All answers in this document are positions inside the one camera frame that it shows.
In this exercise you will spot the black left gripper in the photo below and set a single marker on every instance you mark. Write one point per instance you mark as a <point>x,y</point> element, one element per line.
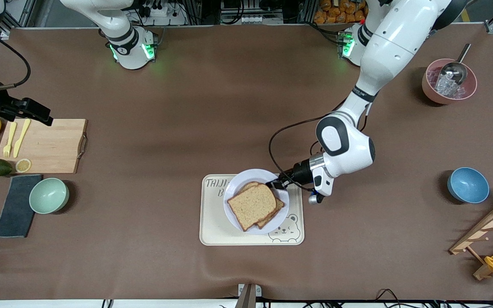
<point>301,173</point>

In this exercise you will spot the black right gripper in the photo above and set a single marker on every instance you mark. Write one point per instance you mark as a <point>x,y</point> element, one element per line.
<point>10,107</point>

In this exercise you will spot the pale lilac round plate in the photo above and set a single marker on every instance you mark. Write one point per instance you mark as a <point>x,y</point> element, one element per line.
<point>246,176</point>

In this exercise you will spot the plain brown bread slice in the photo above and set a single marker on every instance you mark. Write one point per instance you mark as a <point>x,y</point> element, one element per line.
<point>250,206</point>

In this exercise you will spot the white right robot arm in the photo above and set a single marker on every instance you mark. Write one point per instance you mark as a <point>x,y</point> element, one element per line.
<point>122,42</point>

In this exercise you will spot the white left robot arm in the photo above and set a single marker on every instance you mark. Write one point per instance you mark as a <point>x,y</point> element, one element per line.
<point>392,47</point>

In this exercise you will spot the wooden cutting board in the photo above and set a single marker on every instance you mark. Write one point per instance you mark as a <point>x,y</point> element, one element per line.
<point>49,145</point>

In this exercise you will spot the yellow plastic fork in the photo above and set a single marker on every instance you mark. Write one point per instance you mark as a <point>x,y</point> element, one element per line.
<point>10,137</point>

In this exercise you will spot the yellow plastic knife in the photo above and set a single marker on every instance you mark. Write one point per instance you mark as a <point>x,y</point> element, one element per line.
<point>17,149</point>

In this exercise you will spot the lemon slice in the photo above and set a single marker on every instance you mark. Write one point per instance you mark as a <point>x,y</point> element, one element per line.
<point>23,165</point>

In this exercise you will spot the cream tray with bear print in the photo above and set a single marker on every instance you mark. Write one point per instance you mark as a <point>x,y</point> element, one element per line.
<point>212,229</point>

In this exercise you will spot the mint green bowl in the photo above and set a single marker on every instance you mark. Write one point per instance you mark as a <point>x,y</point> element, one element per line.
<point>49,196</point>

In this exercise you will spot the dark grey cloth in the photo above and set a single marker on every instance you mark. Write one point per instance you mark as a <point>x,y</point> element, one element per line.
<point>15,214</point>

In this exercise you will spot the white power strip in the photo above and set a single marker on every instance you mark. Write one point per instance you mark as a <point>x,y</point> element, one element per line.
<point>261,19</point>
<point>163,12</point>

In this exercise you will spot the pink bowl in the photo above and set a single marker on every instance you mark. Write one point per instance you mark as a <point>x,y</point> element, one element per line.
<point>430,90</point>

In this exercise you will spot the orange snack bags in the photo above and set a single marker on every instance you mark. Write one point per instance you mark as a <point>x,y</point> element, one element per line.
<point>336,15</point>

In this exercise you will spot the blue bowl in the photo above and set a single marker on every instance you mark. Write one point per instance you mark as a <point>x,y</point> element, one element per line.
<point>469,186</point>

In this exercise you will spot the clear ice cubes pile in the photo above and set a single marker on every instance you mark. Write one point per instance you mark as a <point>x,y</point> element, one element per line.
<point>445,88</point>

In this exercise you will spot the metal scoop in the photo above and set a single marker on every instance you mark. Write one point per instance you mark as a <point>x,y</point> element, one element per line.
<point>454,72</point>

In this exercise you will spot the wooden drying rack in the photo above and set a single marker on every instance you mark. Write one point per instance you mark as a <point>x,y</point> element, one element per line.
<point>486,226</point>

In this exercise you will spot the grey metal camera mount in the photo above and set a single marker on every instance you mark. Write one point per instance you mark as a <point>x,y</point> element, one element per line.
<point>247,297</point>

